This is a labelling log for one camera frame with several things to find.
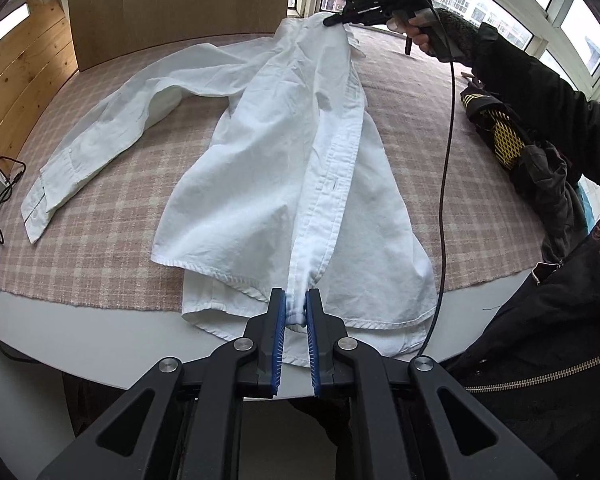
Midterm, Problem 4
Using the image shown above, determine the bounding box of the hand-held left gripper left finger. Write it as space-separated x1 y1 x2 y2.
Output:
37 287 286 480

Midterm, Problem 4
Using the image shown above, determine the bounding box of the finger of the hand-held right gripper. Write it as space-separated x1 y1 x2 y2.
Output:
323 0 397 27
330 8 402 28

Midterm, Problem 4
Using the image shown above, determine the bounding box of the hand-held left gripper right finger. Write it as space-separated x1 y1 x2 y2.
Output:
306 288 558 480

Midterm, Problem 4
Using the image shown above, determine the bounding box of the white long-sleeved shirt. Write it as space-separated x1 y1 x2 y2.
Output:
20 14 438 366

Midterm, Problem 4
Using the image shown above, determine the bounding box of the person's right hand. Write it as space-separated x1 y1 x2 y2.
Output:
386 11 437 57

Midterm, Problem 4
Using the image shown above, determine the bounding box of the black garment with yellow stripes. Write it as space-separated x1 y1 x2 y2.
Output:
460 85 543 171

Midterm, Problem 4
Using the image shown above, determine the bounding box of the pink plaid blanket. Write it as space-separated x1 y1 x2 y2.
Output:
0 25 571 316

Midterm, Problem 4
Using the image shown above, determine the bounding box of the light plywood panel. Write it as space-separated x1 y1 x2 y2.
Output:
62 0 293 73

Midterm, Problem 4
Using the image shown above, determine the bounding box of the person's black jacket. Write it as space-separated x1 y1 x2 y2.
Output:
405 230 600 480

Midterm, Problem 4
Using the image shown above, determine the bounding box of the blue cloth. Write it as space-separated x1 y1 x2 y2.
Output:
575 182 596 233

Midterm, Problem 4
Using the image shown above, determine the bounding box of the knotty pine wood board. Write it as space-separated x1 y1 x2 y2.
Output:
0 0 78 161

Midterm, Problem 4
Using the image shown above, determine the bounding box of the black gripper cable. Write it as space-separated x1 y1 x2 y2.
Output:
419 55 457 357

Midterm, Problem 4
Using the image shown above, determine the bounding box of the thin black cable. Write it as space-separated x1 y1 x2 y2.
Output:
0 156 27 243

